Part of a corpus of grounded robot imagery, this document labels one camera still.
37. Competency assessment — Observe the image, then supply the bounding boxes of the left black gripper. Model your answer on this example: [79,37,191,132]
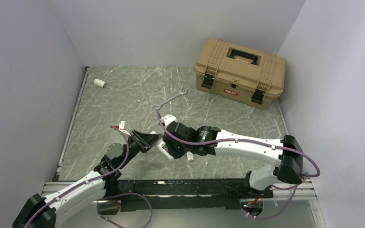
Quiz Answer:
[118,129,163,169]

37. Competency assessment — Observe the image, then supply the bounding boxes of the white remote control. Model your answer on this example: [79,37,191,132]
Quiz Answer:
[155,136,173,160]

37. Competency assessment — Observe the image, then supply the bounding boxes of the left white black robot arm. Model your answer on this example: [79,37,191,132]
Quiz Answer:
[12,130,162,228]

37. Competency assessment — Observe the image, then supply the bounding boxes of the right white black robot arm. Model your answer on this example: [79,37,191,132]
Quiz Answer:
[160,121,303,197]

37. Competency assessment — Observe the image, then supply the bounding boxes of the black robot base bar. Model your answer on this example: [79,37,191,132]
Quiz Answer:
[103,178,273,212]

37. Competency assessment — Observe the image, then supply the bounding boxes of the white remote battery cover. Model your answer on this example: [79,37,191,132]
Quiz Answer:
[94,78,106,88]

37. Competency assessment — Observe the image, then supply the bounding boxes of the silver open-end wrench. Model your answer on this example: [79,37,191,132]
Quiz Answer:
[153,88,188,111]

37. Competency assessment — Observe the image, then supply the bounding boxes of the tan plastic toolbox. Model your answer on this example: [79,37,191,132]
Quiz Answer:
[193,38,287,110]

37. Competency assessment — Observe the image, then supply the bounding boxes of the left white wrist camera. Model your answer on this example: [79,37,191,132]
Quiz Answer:
[117,121,126,131]

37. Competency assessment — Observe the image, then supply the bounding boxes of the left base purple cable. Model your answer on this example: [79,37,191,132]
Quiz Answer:
[96,192,153,228]

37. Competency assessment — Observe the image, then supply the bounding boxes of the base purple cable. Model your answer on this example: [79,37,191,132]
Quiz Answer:
[241,178,307,220]
[96,192,153,228]

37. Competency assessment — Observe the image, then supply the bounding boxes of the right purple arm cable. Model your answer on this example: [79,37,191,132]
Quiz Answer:
[155,108,321,178]

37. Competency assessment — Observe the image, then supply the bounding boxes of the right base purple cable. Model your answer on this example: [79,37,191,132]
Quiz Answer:
[241,178,307,220]

